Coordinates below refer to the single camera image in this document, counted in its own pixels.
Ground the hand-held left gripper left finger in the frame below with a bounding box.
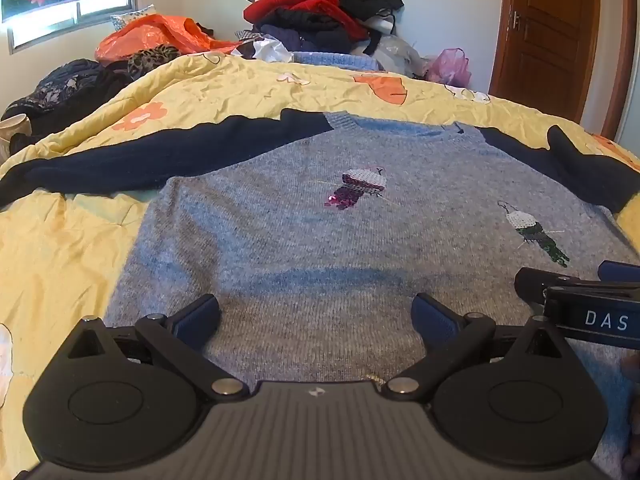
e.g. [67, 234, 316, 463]
[65, 294, 251, 401]

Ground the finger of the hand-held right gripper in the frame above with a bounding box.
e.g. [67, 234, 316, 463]
[515, 266, 608, 307]
[597, 260, 640, 286]

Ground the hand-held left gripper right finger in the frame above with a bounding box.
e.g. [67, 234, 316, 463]
[382, 292, 576, 402]

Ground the grey sweater with navy sleeves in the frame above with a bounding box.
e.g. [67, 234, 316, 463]
[0, 109, 640, 476]

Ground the yellow floral blanket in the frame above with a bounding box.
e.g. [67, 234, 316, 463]
[0, 52, 640, 480]

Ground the pink plastic bag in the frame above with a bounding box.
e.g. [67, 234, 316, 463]
[425, 48, 472, 88]

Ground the brown wooden door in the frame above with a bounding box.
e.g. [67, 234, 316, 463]
[489, 0, 638, 138]

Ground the grey plastic bag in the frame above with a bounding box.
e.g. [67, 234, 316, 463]
[372, 35, 431, 80]

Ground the beige cloth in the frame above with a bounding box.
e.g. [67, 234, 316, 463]
[0, 114, 32, 158]

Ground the leopard print cloth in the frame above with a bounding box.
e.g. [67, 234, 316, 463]
[127, 45, 182, 81]

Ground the dark floral cloth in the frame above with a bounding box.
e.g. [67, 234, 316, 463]
[0, 59, 131, 136]

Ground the light blue knit garment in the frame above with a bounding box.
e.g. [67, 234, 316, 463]
[292, 51, 383, 72]

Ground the white crumpled cloth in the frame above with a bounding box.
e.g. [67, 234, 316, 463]
[250, 39, 292, 63]

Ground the orange plastic bag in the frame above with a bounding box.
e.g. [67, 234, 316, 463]
[95, 14, 241, 63]

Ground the navy garment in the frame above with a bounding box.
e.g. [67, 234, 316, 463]
[252, 7, 371, 56]

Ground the patterned pillow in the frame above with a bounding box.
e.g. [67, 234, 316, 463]
[111, 4, 157, 32]

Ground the window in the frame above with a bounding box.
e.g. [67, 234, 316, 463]
[7, 0, 140, 54]

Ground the red garment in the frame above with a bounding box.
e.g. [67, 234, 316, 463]
[243, 0, 371, 43]

